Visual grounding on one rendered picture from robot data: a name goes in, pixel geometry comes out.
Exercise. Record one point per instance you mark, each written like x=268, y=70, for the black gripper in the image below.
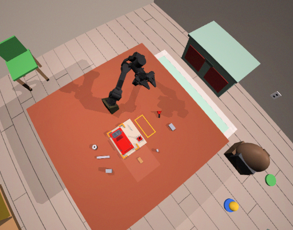
x=146, y=77

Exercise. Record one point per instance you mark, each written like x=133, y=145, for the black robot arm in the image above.
x=137, y=61

